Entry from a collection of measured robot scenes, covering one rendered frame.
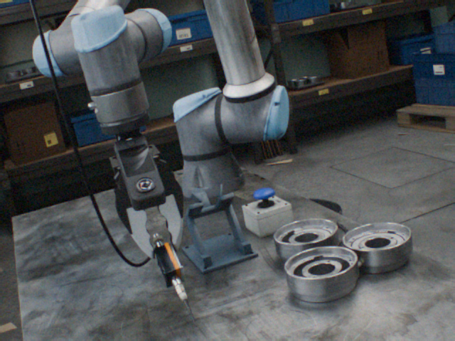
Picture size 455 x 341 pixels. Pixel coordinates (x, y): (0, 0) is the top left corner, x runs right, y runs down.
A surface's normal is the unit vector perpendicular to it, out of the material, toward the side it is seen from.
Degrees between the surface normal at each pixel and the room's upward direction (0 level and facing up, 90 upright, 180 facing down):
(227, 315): 0
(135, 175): 34
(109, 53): 93
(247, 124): 104
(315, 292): 90
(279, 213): 90
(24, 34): 90
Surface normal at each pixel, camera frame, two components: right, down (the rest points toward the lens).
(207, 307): -0.19, -0.95
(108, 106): -0.25, 0.36
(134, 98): 0.67, 0.08
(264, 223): 0.35, 0.18
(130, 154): -0.01, -0.68
